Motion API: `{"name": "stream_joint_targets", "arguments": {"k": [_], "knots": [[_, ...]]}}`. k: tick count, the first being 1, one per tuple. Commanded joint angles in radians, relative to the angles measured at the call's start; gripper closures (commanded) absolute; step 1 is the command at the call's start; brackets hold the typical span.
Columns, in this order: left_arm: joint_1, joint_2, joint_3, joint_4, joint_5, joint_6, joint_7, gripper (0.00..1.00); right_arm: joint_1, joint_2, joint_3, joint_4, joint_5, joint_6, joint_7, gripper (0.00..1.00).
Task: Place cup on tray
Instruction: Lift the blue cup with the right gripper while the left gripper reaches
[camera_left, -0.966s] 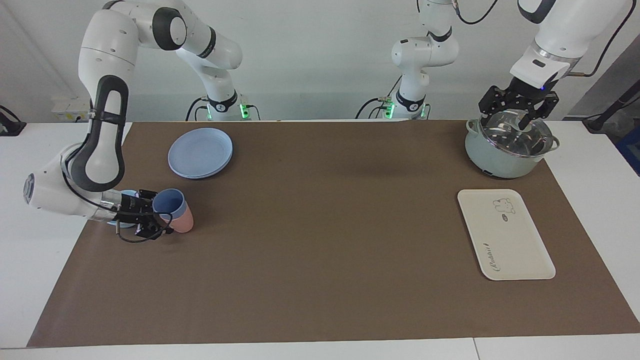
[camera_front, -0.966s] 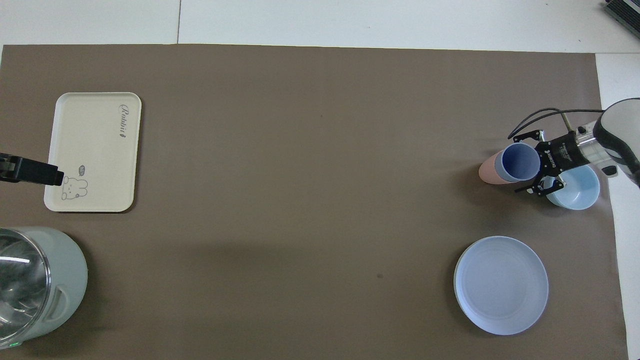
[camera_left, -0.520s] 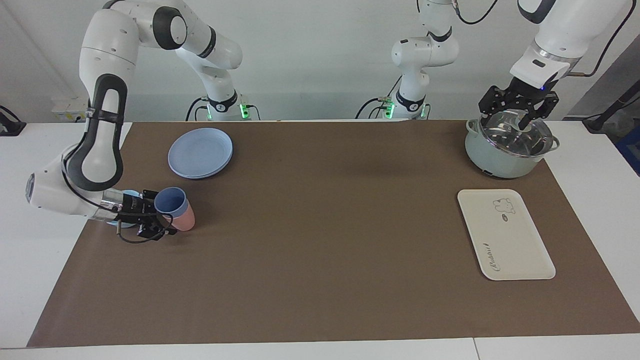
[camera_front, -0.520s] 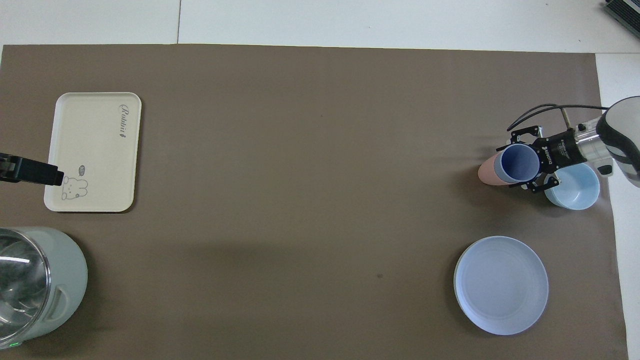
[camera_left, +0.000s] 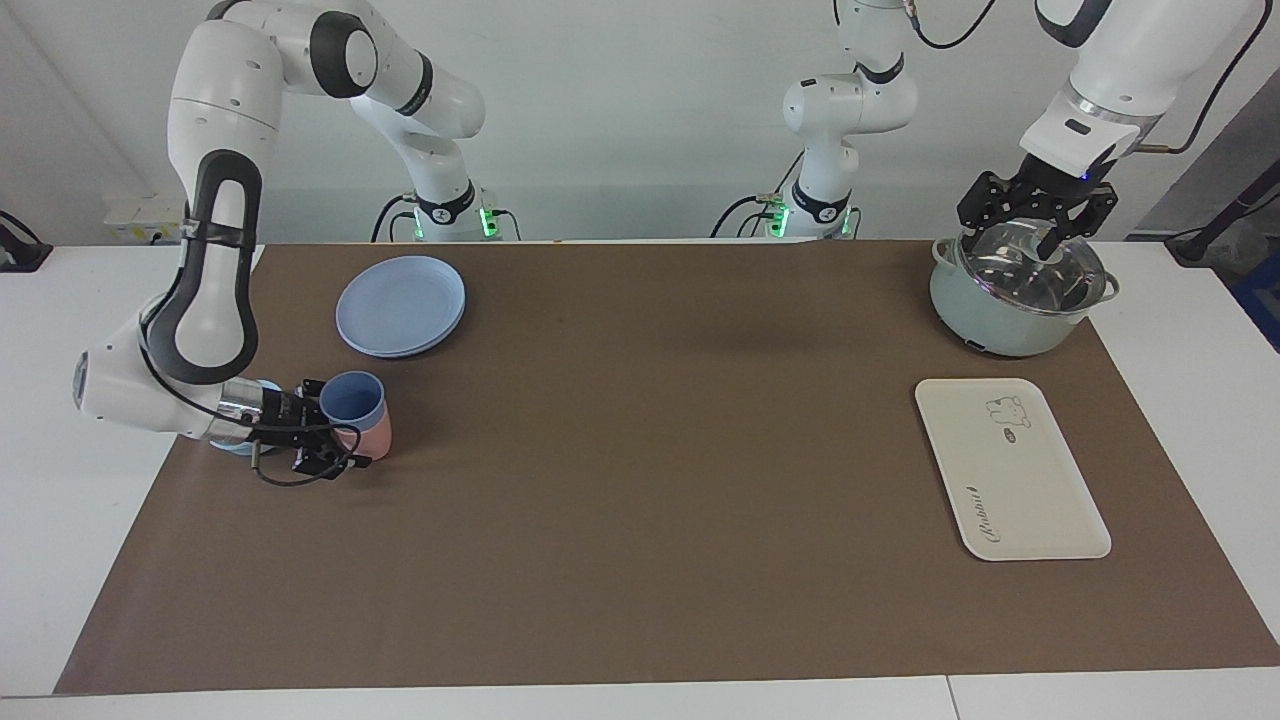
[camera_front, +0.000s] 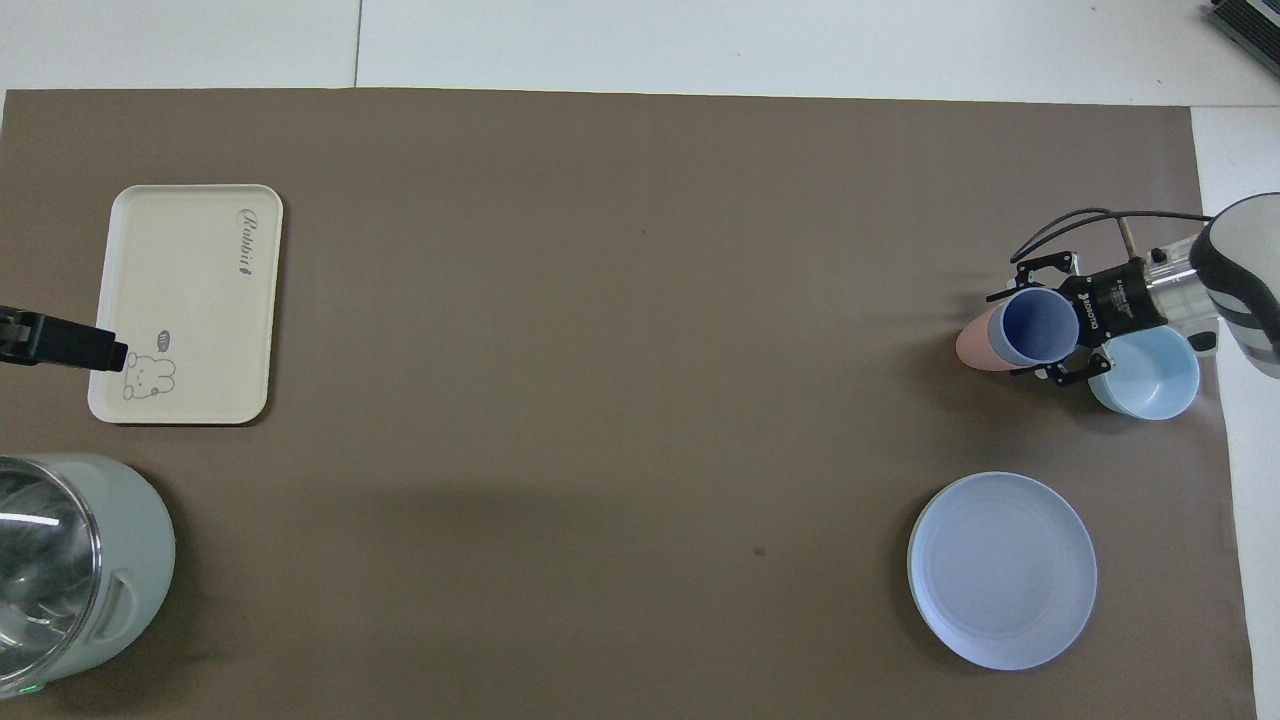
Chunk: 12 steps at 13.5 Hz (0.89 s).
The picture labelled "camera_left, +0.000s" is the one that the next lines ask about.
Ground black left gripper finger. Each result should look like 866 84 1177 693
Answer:
1036 184 1120 267
956 171 1023 241

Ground blue plastic cup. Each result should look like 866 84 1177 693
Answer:
319 371 387 429

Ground pink plastic cup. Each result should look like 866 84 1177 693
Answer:
333 404 393 462

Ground cream rabbit print tray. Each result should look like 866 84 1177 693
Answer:
915 378 1113 562

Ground light blue bowl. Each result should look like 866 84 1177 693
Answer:
208 378 286 457

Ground glass pot lid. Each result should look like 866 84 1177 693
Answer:
958 220 1109 317

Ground pale green electric pot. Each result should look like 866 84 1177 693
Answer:
930 235 1121 359

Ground periwinkle blue plate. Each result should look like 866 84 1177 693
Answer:
335 255 468 359

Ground blue box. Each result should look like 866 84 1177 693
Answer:
1232 252 1280 353

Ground black object on table edge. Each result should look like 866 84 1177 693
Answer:
0 210 53 274

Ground large brown table mat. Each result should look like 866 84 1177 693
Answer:
53 240 1280 695

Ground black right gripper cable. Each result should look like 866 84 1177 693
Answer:
248 425 359 489

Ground black right base cables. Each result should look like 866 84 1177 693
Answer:
370 192 521 244

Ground black base cables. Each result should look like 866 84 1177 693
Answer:
709 148 861 241
370 192 521 244

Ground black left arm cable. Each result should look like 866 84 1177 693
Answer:
1140 0 1276 157

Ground black left base cables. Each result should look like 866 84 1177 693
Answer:
709 148 861 241

